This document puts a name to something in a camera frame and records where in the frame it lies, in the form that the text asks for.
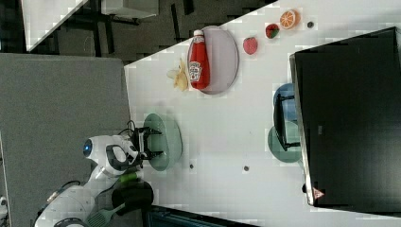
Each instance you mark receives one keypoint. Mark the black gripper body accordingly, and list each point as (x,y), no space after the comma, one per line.
(138,138)

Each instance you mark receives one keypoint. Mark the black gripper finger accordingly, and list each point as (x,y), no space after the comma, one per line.
(152,154)
(151,131)

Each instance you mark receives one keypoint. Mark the mint green oval strainer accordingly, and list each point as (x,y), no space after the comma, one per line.
(168,142)

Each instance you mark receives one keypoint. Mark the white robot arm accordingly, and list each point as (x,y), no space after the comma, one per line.
(113,156)

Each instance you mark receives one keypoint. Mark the green marker tube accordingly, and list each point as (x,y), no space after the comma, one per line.
(130,177)

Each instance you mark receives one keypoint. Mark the black utensil holder cup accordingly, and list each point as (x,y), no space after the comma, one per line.
(134,195)

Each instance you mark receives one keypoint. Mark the yellow banana peel toy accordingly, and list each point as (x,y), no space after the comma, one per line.
(179,77)

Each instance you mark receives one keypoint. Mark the red ketchup bottle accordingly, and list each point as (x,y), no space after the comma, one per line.
(198,66)

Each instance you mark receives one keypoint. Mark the green slotted spatula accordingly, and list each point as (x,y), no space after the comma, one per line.
(103,217)

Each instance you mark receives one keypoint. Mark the pink strawberry toy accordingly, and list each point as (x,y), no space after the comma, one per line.
(250,45)

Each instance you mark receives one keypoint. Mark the blue plate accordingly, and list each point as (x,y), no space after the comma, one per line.
(289,108)

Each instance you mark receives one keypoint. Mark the teal green plate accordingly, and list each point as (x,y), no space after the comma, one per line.
(285,155)

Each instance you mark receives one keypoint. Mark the red green strawberry toy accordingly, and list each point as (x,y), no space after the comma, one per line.
(272,31)

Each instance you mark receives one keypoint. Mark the orange slice toy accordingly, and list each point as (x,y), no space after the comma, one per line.
(290,19)

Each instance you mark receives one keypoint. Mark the black microwave oven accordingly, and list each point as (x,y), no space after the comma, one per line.
(348,105)

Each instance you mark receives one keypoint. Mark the black oven door handle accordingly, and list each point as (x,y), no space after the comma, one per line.
(279,122)

